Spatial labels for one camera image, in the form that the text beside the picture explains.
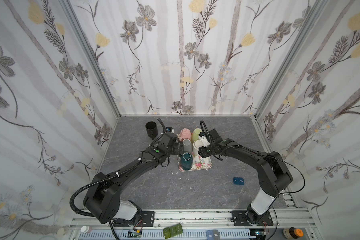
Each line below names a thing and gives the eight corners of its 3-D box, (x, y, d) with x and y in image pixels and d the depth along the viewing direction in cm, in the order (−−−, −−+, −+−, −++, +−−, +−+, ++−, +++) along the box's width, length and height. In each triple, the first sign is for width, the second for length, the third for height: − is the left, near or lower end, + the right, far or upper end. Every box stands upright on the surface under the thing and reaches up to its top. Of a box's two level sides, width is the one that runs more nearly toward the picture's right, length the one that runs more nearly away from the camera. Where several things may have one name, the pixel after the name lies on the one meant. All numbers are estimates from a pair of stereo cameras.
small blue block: (233, 184, 88) (235, 183, 85) (232, 178, 90) (233, 177, 88) (243, 184, 88) (244, 183, 86) (241, 179, 90) (243, 177, 88)
